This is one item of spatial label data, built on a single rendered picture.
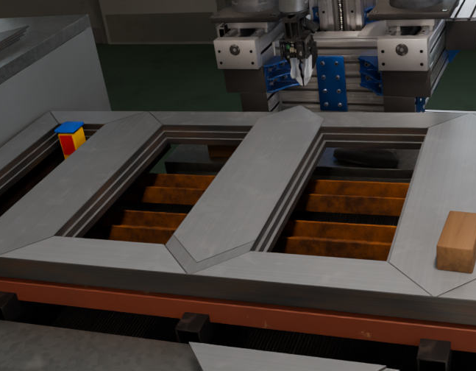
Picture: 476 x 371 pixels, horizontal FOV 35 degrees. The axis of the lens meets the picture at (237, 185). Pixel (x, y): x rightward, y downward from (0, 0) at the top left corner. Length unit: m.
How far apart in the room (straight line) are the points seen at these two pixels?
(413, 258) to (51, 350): 0.70
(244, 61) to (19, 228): 0.89
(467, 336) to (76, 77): 1.63
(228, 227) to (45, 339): 0.42
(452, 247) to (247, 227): 0.42
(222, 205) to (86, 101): 1.08
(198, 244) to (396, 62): 0.88
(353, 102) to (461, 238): 1.06
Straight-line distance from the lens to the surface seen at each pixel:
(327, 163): 2.12
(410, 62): 2.09
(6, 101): 2.24
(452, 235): 1.34
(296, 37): 1.95
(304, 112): 1.99
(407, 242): 1.41
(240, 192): 1.64
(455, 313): 1.30
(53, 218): 1.71
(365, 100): 2.30
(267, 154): 1.79
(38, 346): 1.53
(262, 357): 1.31
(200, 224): 1.54
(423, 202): 1.54
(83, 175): 1.87
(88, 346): 1.49
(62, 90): 2.46
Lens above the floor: 1.65
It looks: 28 degrees down
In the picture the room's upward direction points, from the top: 9 degrees counter-clockwise
